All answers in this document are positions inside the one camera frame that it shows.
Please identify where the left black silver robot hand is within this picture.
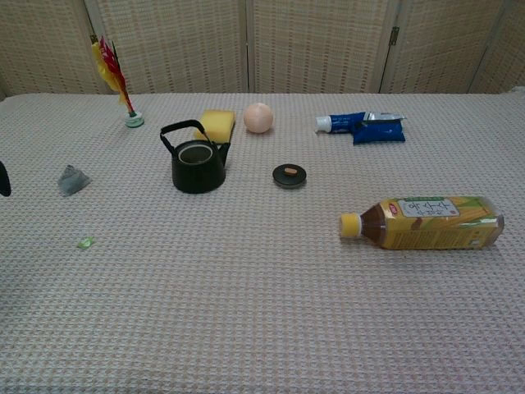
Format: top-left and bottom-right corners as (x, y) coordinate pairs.
(0, 160), (12, 198)

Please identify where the peach coloured ball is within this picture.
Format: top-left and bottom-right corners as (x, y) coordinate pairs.
(243, 102), (275, 134)

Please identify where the blue plastic pouch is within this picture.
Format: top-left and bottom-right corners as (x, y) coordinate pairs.
(351, 121), (407, 146)

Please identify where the black teapot lid wooden knob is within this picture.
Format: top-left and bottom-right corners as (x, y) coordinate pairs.
(272, 163), (308, 190)

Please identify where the grey pyramid tea bag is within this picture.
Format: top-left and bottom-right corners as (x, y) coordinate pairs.
(57, 164), (92, 197)

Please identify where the red yellow feather shuttlecock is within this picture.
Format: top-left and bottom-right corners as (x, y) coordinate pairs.
(90, 34), (145, 129)

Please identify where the woven checked tablecloth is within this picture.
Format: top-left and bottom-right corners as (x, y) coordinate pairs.
(0, 86), (525, 394)

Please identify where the yellow label tea drink bottle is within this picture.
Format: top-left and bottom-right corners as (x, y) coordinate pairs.
(338, 195), (506, 251)

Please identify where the black teapot with handle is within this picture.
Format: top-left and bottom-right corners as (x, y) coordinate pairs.
(159, 119), (231, 195)

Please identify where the yellow sponge block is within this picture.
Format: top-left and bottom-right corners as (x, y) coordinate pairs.
(193, 108), (237, 145)

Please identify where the woven folding screen panel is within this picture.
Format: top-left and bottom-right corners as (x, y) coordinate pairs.
(245, 0), (401, 94)
(0, 0), (108, 96)
(84, 0), (250, 95)
(469, 0), (525, 94)
(379, 0), (509, 94)

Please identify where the blue white toothpaste tube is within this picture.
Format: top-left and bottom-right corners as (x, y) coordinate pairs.
(314, 111), (408, 135)

